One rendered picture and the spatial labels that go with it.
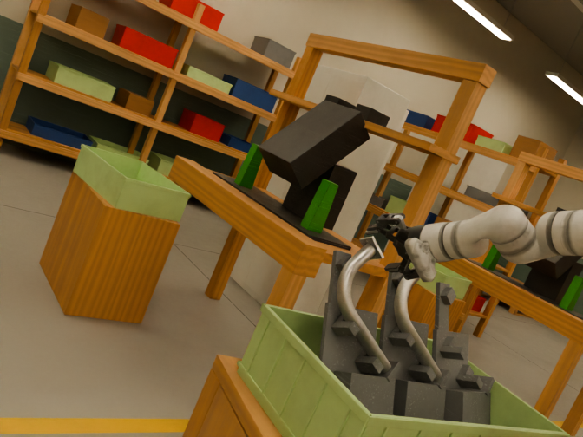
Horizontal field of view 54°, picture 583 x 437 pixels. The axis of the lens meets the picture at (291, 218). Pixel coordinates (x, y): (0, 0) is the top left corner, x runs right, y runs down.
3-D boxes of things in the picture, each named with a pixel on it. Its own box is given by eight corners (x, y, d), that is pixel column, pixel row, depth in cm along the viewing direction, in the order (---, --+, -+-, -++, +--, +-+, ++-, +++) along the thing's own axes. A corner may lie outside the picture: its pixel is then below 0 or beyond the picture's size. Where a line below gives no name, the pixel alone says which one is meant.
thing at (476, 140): (454, 333, 626) (547, 140, 595) (322, 245, 817) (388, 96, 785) (481, 338, 660) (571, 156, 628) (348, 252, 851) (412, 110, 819)
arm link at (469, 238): (432, 235, 103) (457, 267, 107) (509, 225, 91) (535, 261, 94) (446, 207, 107) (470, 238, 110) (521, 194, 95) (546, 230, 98)
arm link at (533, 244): (501, 269, 101) (577, 272, 90) (475, 236, 98) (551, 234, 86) (517, 239, 104) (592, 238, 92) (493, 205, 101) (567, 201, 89)
